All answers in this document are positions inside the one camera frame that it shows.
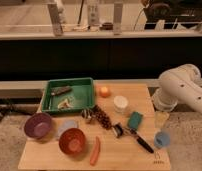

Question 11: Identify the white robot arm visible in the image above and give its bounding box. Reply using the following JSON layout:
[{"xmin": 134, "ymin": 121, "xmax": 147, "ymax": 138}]
[{"xmin": 152, "ymin": 64, "xmax": 202, "ymax": 114}]

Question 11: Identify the red bowl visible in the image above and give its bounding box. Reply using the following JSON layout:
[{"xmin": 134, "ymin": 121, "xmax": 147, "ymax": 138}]
[{"xmin": 59, "ymin": 128, "xmax": 86, "ymax": 156}]

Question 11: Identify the purple bowl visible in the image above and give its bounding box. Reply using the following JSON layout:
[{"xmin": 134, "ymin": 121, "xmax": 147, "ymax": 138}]
[{"xmin": 24, "ymin": 113, "xmax": 52, "ymax": 139}]

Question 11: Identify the orange fruit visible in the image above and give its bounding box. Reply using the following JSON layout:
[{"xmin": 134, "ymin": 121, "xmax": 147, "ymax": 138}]
[{"xmin": 99, "ymin": 87, "xmax": 111, "ymax": 98}]

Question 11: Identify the dark grape bunch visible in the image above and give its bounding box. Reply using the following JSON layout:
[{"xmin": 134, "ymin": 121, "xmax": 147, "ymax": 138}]
[{"xmin": 93, "ymin": 105, "xmax": 112, "ymax": 130}]

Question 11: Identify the green plastic tray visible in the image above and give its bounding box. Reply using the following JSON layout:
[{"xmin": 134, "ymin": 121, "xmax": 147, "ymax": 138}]
[{"xmin": 41, "ymin": 77, "xmax": 95, "ymax": 114}]

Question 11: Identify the pale food piece in tray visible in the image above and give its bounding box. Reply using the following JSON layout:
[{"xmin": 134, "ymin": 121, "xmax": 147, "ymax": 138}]
[{"xmin": 57, "ymin": 98, "xmax": 72, "ymax": 109}]

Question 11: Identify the teal sponge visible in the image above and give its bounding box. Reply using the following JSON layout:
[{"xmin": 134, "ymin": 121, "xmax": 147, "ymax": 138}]
[{"xmin": 127, "ymin": 112, "xmax": 143, "ymax": 130}]

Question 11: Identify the wooden table board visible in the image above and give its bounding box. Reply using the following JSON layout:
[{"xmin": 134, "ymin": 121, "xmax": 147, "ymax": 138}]
[{"xmin": 18, "ymin": 83, "xmax": 171, "ymax": 171}]

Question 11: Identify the orange carrot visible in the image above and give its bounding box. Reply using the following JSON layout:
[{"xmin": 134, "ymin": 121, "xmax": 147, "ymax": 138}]
[{"xmin": 90, "ymin": 138, "xmax": 101, "ymax": 166}]

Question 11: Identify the translucent yellow cup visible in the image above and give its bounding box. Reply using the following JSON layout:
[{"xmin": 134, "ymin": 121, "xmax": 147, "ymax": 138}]
[{"xmin": 155, "ymin": 111, "xmax": 169, "ymax": 128}]

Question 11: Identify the blue cup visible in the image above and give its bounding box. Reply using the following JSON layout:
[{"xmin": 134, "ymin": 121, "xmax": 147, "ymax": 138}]
[{"xmin": 154, "ymin": 131, "xmax": 170, "ymax": 148}]

